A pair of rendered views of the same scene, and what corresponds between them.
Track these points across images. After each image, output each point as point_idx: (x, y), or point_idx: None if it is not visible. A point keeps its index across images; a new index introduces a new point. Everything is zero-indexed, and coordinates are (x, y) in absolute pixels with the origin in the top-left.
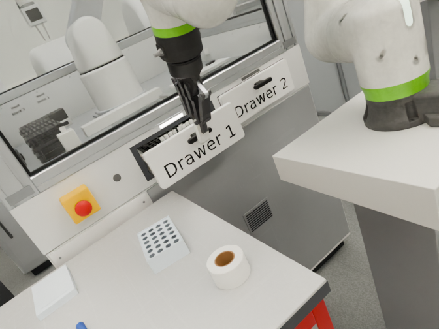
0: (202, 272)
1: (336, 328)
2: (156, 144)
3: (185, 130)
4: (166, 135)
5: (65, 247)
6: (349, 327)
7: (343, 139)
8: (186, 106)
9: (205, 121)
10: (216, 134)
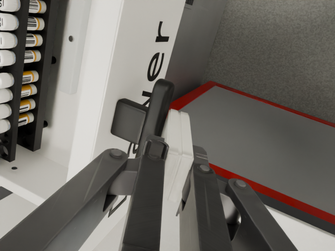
0: None
1: (294, 14)
2: (0, 144)
3: (94, 148)
4: (1, 113)
5: None
6: (309, 6)
7: None
8: (101, 215)
9: (240, 217)
10: (154, 34)
